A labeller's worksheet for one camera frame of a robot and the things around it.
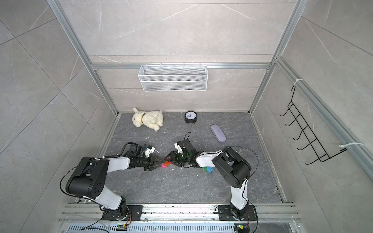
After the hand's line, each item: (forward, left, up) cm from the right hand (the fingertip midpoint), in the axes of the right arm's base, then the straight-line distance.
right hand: (167, 160), depth 87 cm
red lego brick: (-1, -1, -1) cm, 2 cm away
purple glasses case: (+23, -35, -3) cm, 42 cm away
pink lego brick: (-2, +2, -3) cm, 4 cm away
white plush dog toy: (+29, +12, +5) cm, 32 cm away
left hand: (0, +3, -2) cm, 4 cm away
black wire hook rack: (+3, -70, +27) cm, 75 cm away
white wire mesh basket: (+51, -3, +25) cm, 57 cm away
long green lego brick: (-4, -24, -4) cm, 24 cm away
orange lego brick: (-1, +1, -2) cm, 2 cm away
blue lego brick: (-5, -26, -3) cm, 27 cm away
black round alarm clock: (+39, -15, -3) cm, 42 cm away
